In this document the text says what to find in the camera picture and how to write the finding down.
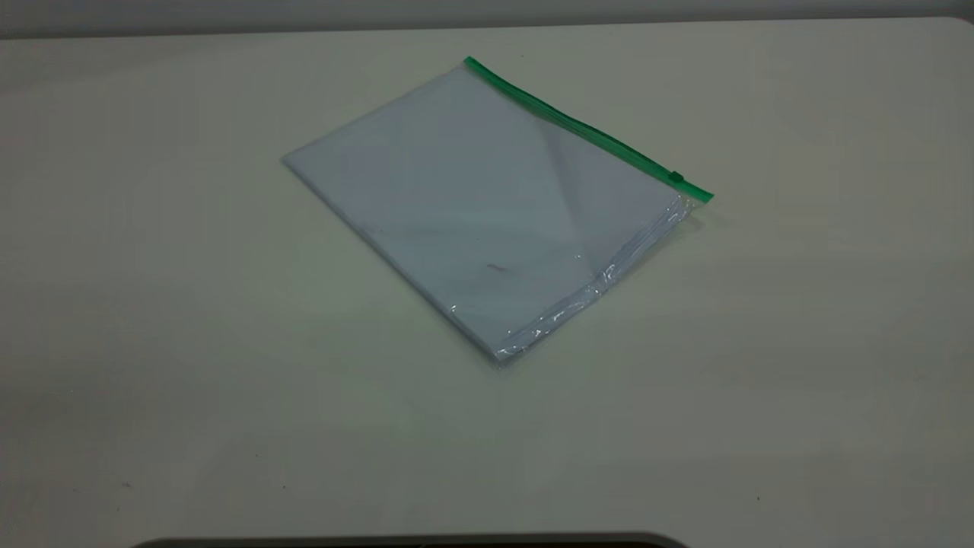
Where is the clear zip bag green strip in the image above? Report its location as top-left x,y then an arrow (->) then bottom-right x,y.
281,55 -> 715,368

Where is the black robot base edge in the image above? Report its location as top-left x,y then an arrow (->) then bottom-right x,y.
133,532 -> 690,548

